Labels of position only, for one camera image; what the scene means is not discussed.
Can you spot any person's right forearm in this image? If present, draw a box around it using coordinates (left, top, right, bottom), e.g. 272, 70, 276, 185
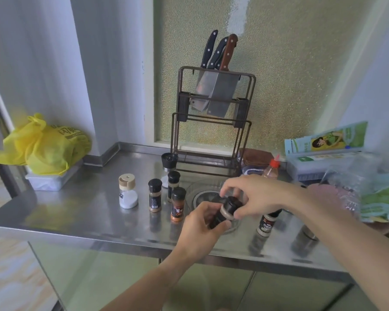
289, 188, 389, 311

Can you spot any black-lidded pale spice jar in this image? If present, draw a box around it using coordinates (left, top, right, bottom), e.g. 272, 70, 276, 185
208, 196, 244, 230

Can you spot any person's left hand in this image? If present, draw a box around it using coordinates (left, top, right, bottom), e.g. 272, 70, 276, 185
176, 201, 233, 260

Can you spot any glass-door steel cabinet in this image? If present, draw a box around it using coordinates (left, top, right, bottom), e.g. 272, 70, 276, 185
29, 240, 355, 311

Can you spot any white-labelled black spice jar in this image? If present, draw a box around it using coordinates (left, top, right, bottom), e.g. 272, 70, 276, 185
257, 209, 283, 238

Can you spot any white and blue box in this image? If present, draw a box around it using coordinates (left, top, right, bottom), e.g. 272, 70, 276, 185
285, 151, 373, 182

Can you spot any dark metal jar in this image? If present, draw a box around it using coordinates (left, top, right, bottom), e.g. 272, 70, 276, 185
301, 224, 320, 241

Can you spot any brown-handled cleaver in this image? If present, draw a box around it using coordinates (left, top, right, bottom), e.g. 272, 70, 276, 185
207, 33, 241, 118

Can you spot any clear glass bowl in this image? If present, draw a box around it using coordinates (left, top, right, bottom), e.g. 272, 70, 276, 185
185, 178, 249, 234

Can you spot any frosted glass window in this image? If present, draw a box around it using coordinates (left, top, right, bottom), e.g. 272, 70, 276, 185
153, 0, 388, 153

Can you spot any clear plastic bag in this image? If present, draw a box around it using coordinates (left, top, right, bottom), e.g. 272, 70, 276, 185
321, 152, 384, 219

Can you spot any yellow plastic bag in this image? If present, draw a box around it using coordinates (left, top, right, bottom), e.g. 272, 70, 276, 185
0, 113, 92, 176

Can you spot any green plastic packaging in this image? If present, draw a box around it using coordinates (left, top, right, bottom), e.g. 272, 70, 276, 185
359, 173, 389, 224

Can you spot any dark slim spice jar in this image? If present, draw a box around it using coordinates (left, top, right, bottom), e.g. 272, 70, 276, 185
167, 171, 181, 203

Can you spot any black pepper grinder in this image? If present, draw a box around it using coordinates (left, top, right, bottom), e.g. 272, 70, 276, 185
161, 153, 179, 180

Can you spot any black-handled kitchen knife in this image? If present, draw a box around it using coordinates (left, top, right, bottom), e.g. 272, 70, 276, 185
194, 30, 219, 96
190, 37, 229, 113

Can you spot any brown metal knife rack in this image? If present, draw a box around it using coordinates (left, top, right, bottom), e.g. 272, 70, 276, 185
170, 66, 257, 178

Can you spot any brown powder spice jar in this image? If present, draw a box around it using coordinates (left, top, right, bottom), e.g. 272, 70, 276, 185
148, 179, 163, 213

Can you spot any brown cloth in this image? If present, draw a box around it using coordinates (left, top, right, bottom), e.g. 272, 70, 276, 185
240, 148, 275, 169

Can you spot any blue striped cloth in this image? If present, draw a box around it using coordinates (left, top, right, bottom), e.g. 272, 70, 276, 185
241, 165, 267, 176

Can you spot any green cling wrap box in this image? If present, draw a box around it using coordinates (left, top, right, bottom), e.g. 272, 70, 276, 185
285, 121, 369, 156

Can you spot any red-capped sauce bottle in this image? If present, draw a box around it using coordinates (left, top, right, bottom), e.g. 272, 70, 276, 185
262, 154, 281, 180

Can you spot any person's right hand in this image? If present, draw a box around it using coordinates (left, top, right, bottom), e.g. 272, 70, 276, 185
220, 174, 301, 221

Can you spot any white shaker with beige lid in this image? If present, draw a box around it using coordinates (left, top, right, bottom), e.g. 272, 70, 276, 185
118, 174, 139, 209

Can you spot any orange powder spice jar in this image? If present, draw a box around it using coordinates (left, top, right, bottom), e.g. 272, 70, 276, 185
171, 187, 187, 223

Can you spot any white rectangular tray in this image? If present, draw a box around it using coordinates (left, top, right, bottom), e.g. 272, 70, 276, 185
25, 159, 83, 192

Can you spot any person's left forearm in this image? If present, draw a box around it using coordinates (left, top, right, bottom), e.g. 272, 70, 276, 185
100, 251, 198, 311

